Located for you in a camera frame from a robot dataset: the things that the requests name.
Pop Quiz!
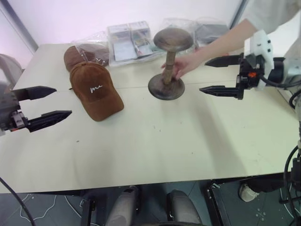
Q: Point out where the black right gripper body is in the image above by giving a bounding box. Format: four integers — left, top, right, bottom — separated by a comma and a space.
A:
235, 52, 262, 100

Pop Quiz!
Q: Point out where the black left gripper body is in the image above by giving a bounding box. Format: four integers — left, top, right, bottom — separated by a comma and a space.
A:
0, 90, 31, 132

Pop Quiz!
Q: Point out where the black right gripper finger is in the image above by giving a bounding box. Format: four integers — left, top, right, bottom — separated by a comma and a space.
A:
199, 85, 238, 100
205, 53, 245, 68

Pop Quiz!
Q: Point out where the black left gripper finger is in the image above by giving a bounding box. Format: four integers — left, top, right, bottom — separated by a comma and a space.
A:
11, 86, 57, 102
25, 110, 72, 133

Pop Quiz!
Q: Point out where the brown wooden hat stand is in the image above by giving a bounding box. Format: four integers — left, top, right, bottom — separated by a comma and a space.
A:
148, 27, 194, 101

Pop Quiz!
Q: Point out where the person's bare hand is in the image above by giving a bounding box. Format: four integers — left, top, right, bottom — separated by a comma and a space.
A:
161, 54, 204, 80

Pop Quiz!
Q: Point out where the plastic bag with dark cloth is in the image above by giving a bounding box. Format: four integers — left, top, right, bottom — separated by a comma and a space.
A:
194, 16, 230, 50

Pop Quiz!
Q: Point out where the plain brown cap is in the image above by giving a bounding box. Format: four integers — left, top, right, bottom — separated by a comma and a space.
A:
63, 45, 83, 72

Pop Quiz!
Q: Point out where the empty clear plastic bag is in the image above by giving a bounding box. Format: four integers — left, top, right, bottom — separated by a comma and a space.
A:
162, 17, 198, 54

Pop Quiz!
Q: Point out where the brown cap with white embroidery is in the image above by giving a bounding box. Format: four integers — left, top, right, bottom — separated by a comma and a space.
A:
70, 62, 125, 122

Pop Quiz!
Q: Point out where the dark cap in plastic bag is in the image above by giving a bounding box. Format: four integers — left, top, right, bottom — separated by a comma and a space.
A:
75, 32, 111, 67

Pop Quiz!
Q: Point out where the clear box of cards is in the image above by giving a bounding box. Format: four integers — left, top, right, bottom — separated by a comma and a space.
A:
107, 23, 132, 62
128, 21, 153, 57

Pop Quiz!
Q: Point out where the dark trouser leg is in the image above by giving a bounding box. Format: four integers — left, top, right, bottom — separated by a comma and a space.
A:
244, 178, 286, 194

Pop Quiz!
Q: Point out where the white shoe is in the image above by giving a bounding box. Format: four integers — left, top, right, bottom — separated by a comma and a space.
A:
239, 183, 260, 202

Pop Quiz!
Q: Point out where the dark grey rounded shape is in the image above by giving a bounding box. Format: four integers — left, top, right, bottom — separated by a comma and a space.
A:
107, 185, 143, 226
166, 189, 203, 226

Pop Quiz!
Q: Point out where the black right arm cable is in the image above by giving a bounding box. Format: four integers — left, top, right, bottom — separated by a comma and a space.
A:
258, 74, 301, 88

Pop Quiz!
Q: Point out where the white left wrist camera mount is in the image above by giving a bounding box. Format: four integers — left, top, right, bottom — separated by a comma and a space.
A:
0, 53, 25, 93

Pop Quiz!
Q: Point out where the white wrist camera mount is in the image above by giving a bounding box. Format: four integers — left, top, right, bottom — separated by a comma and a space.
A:
0, 53, 25, 93
244, 30, 275, 91

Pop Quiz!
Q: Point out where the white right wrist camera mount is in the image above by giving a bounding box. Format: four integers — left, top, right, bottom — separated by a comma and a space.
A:
244, 30, 275, 91

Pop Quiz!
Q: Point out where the grey metal frame post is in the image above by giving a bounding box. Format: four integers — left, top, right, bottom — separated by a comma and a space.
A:
229, 0, 249, 29
0, 0, 39, 56

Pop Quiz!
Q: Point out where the thin black cable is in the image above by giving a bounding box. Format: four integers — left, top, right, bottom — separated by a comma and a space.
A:
0, 176, 36, 226

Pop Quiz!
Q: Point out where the black cable loop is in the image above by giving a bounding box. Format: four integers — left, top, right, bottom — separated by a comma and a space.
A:
283, 144, 301, 223

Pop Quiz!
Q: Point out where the black table frame leg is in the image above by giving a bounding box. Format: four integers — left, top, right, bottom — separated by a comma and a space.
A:
204, 180, 228, 226
80, 199, 96, 226

